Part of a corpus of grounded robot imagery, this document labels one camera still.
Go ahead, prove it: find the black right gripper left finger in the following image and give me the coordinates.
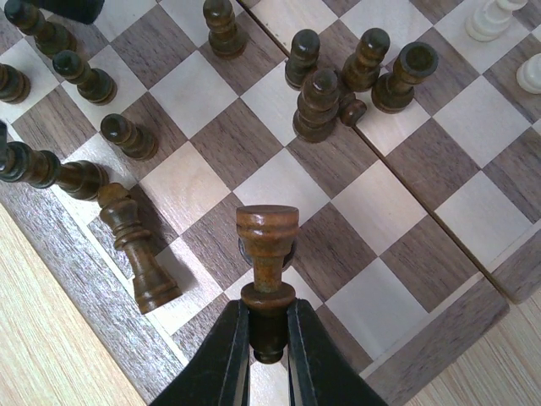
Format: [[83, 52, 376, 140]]
[[152, 300, 250, 405]]

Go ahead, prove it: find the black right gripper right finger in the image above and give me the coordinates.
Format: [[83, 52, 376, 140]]
[[287, 299, 383, 405]]

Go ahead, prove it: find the dark wooden rook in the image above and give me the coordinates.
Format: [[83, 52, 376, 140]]
[[236, 205, 299, 364], [371, 41, 439, 114]]

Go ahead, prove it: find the wooden chess board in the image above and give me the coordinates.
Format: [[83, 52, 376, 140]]
[[1, 1, 540, 405]]

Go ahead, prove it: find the dark wooden king lying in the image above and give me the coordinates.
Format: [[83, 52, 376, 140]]
[[97, 183, 182, 315]]

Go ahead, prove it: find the dark piece back row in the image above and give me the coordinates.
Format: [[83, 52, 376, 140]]
[[0, 63, 30, 104], [1, 141, 109, 200]]

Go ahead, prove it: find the dark pawn second row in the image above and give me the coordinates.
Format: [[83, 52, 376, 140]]
[[100, 113, 158, 161], [52, 50, 117, 105]]

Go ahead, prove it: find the dark wooden pawn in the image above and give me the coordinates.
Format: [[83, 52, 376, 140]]
[[285, 29, 320, 91], [342, 27, 391, 92], [203, 0, 248, 59], [292, 68, 340, 143]]

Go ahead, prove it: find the dark pawn lying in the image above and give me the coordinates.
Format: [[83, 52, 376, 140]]
[[338, 92, 368, 127]]

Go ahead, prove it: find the light wooden pawn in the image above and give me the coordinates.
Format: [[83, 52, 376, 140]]
[[465, 0, 528, 41], [516, 53, 541, 95]]

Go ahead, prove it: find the dark pawn near left corner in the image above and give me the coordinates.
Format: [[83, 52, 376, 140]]
[[3, 0, 77, 59]]

